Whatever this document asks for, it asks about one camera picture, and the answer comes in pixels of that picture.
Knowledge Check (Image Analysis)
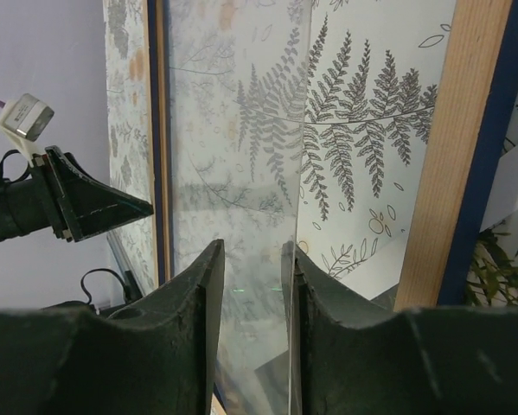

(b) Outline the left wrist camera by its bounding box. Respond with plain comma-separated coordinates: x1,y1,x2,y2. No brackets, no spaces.
0,93,54,163

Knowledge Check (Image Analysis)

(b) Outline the floral patterned table mat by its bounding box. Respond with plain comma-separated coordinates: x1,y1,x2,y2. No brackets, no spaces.
102,0,518,312

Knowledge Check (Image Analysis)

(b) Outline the wooden picture frame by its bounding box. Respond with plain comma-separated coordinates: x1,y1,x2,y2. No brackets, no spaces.
149,1,518,308

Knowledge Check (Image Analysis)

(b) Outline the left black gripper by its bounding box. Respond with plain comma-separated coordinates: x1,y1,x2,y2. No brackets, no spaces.
0,146,154,243

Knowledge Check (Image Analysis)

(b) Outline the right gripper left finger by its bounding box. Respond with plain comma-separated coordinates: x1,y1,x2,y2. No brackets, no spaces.
0,239,225,414

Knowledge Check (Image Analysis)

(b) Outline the clear acrylic sheet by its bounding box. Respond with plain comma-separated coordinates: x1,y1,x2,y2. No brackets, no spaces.
166,1,311,414

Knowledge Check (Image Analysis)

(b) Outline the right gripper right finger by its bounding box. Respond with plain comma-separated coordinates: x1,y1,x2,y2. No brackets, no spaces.
282,242,518,414

